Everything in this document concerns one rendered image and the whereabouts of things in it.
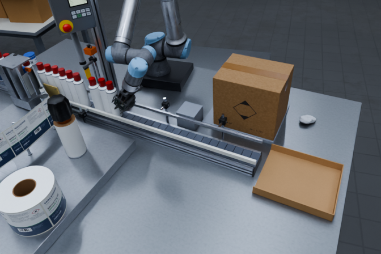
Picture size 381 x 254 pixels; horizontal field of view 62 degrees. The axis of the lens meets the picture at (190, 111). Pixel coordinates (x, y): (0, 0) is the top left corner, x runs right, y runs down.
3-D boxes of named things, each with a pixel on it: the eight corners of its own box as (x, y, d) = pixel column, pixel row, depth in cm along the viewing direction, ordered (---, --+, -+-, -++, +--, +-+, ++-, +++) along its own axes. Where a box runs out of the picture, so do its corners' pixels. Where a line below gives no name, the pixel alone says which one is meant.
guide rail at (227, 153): (62, 102, 171) (60, 99, 170) (63, 101, 172) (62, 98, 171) (255, 165, 129) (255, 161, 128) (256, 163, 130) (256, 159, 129)
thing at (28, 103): (14, 105, 174) (-7, 64, 158) (33, 92, 183) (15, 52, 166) (32, 111, 168) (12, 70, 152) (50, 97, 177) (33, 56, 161)
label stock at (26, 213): (64, 183, 130) (53, 159, 120) (68, 224, 115) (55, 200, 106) (12, 199, 125) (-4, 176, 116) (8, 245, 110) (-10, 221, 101)
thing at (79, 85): (79, 108, 169) (67, 75, 156) (86, 102, 172) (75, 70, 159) (87, 110, 167) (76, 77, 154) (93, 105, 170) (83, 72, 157)
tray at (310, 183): (252, 193, 127) (252, 186, 124) (270, 149, 144) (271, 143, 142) (331, 221, 115) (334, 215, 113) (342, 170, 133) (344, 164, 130)
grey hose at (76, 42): (77, 64, 166) (66, 26, 153) (83, 60, 168) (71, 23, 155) (83, 65, 164) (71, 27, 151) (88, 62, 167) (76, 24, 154)
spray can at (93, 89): (94, 114, 164) (84, 81, 151) (98, 108, 168) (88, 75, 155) (104, 114, 163) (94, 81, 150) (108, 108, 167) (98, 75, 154)
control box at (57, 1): (57, 29, 151) (43, -13, 139) (92, 20, 156) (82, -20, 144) (60, 37, 143) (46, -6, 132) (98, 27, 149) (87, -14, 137)
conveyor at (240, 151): (-4, 87, 197) (-6, 81, 195) (8, 80, 203) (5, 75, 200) (254, 173, 133) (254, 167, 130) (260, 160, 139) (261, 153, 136)
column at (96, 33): (110, 102, 179) (77, -21, 137) (115, 98, 182) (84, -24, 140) (117, 104, 178) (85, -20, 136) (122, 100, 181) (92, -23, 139)
